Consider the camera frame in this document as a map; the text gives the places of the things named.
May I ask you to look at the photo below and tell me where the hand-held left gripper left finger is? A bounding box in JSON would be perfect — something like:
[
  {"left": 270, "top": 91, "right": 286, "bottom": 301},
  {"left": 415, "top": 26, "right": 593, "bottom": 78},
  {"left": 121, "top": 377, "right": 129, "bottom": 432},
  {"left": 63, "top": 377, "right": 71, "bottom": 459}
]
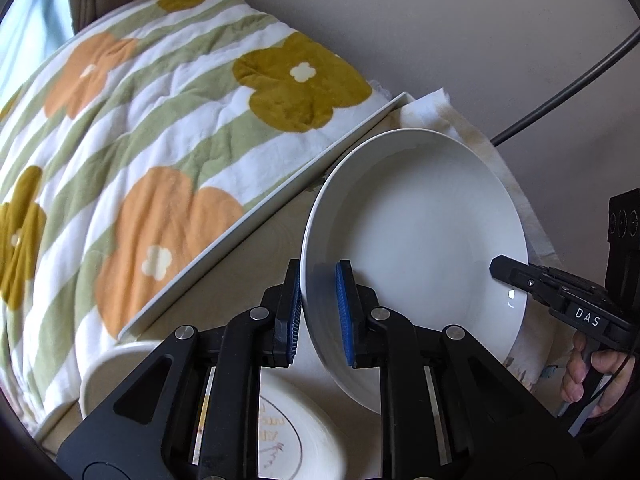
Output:
[{"left": 56, "top": 259, "right": 304, "bottom": 480}]

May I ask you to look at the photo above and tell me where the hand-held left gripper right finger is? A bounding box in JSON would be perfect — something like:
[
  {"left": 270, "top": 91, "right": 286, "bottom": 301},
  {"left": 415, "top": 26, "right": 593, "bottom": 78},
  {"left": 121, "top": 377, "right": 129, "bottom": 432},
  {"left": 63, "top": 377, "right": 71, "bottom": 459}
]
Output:
[{"left": 335, "top": 260, "right": 584, "bottom": 480}]

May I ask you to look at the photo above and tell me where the flower print blanket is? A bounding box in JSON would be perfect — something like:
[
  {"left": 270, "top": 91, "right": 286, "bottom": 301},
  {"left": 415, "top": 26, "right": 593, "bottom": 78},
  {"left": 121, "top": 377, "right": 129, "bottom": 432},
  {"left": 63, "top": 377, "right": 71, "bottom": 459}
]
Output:
[{"left": 0, "top": 0, "right": 376, "bottom": 426}]

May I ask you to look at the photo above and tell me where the window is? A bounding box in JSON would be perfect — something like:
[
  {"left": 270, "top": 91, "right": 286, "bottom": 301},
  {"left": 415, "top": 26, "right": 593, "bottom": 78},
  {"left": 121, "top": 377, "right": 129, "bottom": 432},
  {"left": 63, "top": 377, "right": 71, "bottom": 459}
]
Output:
[{"left": 0, "top": 0, "right": 76, "bottom": 103}]

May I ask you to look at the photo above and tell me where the white floral tablecloth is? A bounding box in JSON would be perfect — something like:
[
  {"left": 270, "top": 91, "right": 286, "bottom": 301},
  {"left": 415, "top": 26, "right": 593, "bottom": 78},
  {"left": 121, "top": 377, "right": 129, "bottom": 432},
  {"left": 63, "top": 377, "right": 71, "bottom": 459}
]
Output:
[{"left": 40, "top": 87, "right": 566, "bottom": 480}]

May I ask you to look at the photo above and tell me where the white plate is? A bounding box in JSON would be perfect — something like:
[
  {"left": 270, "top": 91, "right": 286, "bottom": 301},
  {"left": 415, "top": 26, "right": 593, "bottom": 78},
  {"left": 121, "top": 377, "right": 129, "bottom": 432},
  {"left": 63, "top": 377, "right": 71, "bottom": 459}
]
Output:
[{"left": 300, "top": 128, "right": 530, "bottom": 415}]

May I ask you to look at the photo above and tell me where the black cable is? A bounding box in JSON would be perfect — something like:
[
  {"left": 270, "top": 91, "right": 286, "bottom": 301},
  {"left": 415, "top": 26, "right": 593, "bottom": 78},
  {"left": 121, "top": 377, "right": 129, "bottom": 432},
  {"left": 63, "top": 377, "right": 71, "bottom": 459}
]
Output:
[{"left": 490, "top": 27, "right": 640, "bottom": 146}]

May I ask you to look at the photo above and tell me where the white bowl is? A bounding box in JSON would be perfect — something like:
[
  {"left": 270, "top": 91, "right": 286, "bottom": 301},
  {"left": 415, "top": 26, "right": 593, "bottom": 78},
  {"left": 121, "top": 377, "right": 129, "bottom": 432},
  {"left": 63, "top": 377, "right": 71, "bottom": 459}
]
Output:
[{"left": 79, "top": 340, "right": 173, "bottom": 421}]

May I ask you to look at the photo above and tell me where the duck print plate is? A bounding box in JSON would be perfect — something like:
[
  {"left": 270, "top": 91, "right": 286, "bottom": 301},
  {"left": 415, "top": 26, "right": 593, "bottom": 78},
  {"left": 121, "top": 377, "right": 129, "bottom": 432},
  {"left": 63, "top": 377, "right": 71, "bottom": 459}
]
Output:
[{"left": 257, "top": 372, "right": 346, "bottom": 480}]

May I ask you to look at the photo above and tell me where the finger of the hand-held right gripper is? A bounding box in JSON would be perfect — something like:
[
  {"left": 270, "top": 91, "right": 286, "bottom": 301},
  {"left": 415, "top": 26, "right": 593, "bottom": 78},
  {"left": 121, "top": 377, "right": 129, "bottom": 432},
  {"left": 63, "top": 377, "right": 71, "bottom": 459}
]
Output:
[{"left": 490, "top": 255, "right": 591, "bottom": 311}]

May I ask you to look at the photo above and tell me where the person's right hand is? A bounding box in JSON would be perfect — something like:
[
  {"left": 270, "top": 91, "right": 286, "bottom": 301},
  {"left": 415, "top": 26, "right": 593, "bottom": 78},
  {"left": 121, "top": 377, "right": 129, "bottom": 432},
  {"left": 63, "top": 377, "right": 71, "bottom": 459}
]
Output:
[{"left": 560, "top": 332, "right": 630, "bottom": 417}]

